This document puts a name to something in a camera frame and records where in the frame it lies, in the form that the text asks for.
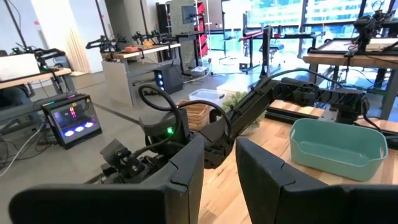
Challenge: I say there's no potted green plant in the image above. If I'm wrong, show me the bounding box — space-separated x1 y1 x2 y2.
222 91 266 129

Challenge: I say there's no light teal plastic bin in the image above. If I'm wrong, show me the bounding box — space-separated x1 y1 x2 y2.
289 118 389 182

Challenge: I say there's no white cardboard box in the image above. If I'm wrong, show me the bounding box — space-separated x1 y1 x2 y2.
0 53 41 82

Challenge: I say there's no black metal workbench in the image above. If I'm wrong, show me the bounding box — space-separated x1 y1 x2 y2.
238 24 324 78

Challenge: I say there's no clear plastic storage bin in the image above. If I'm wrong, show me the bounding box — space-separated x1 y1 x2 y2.
188 88 227 107

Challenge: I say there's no red shelf rack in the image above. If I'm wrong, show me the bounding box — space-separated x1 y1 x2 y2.
194 0 209 58

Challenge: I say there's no wooden slat panel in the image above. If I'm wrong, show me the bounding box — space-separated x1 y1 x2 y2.
63 29 91 74

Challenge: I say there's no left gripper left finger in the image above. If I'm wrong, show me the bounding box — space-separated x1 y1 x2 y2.
9 136 205 224

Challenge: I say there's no black aluminium table frame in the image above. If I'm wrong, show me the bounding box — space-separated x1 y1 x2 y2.
265 107 398 141

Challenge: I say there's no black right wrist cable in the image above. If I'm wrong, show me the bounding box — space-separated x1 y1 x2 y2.
138 83 234 147

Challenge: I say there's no black PC case with lights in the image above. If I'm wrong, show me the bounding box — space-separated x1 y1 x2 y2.
42 93 103 150

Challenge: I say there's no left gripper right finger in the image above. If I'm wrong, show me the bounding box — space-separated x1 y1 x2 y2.
235 138 398 224

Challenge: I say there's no wicker basket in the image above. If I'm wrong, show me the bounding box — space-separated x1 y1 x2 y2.
177 99 212 131

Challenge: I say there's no wooden workbench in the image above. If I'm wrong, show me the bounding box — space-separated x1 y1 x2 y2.
0 67 73 94
303 37 398 121
101 42 182 106

